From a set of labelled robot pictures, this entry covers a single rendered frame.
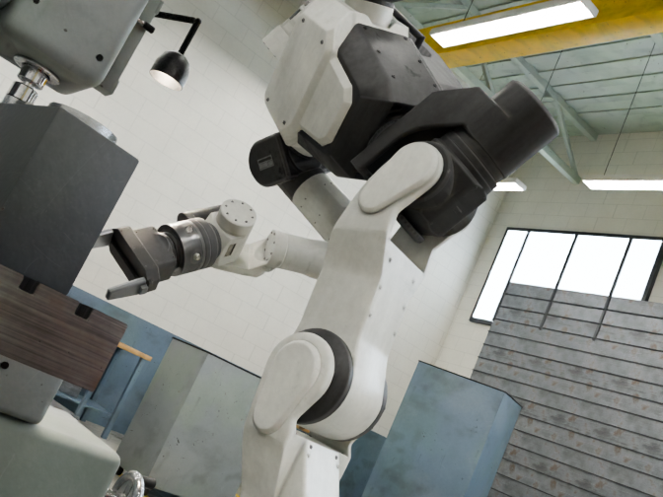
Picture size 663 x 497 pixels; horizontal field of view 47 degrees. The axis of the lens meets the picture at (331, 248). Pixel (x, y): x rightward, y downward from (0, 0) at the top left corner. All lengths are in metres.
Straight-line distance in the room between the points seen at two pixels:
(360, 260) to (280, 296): 8.24
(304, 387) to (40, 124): 0.49
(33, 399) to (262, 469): 0.41
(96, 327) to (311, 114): 0.64
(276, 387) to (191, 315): 7.76
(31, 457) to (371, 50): 0.87
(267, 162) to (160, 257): 0.39
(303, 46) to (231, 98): 7.64
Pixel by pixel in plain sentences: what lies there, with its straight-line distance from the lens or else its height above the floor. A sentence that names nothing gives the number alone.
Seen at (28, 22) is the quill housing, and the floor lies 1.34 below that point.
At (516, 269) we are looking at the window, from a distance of 10.86.
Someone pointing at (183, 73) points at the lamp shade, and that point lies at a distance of 1.57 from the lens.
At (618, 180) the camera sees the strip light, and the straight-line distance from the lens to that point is 8.04.
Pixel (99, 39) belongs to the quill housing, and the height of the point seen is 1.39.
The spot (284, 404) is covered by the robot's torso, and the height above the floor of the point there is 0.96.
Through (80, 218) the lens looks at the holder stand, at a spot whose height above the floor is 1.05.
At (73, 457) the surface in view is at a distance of 1.39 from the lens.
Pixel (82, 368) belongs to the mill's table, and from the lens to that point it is 0.86.
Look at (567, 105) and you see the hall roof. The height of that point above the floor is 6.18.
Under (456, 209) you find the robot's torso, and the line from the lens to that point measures 1.20.
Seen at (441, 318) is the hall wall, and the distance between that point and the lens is 11.11.
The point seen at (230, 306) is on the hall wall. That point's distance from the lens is 9.06.
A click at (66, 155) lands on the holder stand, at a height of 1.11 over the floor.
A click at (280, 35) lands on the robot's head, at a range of 1.55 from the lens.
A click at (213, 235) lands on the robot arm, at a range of 1.28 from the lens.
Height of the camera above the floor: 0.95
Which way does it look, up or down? 12 degrees up
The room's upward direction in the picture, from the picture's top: 25 degrees clockwise
